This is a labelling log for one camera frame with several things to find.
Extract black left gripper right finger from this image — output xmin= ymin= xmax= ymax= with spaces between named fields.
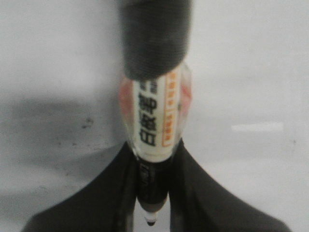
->
xmin=169 ymin=141 xmax=290 ymax=232

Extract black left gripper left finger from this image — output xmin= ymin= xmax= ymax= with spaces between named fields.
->
xmin=24 ymin=143 xmax=135 ymax=232

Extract black white whiteboard marker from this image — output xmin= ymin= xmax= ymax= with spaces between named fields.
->
xmin=119 ymin=0 xmax=192 ymax=226

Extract white glossy whiteboard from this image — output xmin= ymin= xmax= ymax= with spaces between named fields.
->
xmin=0 ymin=0 xmax=309 ymax=232

